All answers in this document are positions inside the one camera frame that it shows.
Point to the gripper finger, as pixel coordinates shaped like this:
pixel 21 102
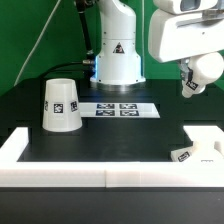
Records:
pixel 186 72

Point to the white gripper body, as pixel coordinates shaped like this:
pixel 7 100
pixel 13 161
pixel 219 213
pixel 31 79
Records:
pixel 183 28

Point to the white lamp base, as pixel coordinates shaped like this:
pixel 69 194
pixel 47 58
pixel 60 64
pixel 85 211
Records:
pixel 203 149

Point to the white lamp bulb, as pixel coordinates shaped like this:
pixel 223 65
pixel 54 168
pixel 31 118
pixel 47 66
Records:
pixel 206 69

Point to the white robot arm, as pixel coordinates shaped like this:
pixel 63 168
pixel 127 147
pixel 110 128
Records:
pixel 118 65

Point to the white lamp shade cone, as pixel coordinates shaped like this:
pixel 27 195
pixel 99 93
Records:
pixel 61 107

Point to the white marker tag plate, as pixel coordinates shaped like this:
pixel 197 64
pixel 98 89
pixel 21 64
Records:
pixel 119 110

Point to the white U-shaped fence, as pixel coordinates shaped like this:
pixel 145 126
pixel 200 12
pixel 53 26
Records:
pixel 14 173

